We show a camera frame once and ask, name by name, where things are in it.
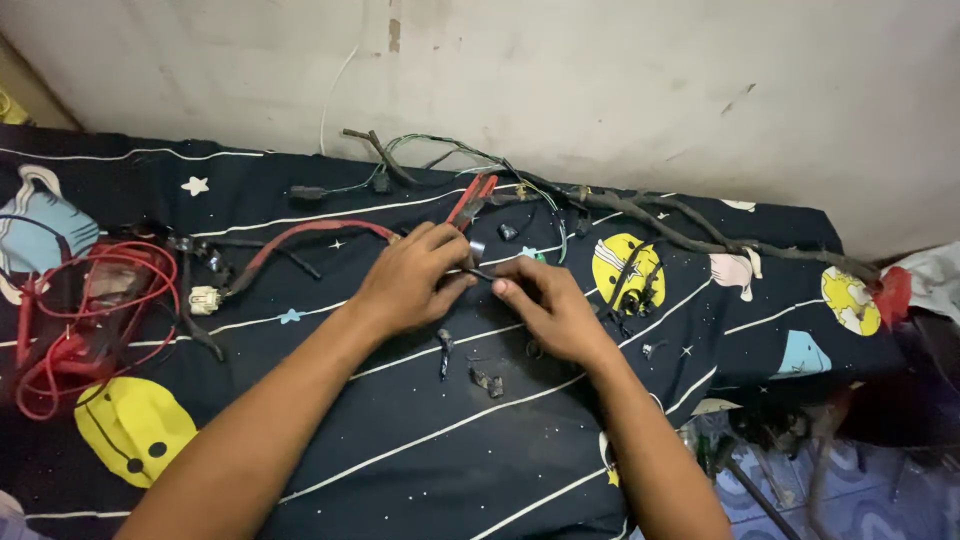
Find long black taped wire harness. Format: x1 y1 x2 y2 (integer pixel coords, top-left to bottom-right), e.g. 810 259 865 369
341 127 885 285

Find dark blue space-print bed sheet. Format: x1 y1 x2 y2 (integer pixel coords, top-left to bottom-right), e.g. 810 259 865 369
0 123 910 540

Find white cable on wall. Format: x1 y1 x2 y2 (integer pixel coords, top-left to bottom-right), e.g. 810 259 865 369
319 43 362 156

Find black connector with thin wires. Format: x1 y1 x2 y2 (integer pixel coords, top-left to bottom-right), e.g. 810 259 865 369
288 161 391 203

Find person's left hand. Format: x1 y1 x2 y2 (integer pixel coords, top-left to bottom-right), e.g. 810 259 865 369
350 221 479 341

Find person's right hand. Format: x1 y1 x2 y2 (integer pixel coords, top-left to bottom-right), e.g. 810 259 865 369
490 255 625 371

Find black wire bundle with connectors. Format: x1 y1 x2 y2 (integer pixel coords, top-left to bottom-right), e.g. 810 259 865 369
604 241 667 320

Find red cable with black sleeve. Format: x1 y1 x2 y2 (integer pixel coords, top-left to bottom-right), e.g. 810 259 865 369
223 218 400 299

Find white plastic bag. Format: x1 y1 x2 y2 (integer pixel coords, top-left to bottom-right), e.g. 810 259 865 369
891 241 960 325

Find crumpled black tape scrap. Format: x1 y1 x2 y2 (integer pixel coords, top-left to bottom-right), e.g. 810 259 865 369
468 365 506 399

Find white plastic wire connector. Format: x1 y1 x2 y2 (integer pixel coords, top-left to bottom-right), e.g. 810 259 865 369
188 285 223 317

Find multimeter with red test leads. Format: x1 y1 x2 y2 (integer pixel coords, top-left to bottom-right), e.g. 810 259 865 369
13 238 183 423

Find red plastic part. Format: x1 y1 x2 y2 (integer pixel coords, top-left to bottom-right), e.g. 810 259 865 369
872 265 914 329

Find heap of tools on floor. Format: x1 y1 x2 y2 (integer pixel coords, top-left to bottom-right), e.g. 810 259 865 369
678 390 960 540

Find red-handled pliers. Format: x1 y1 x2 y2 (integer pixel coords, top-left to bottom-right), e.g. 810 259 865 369
445 171 501 231

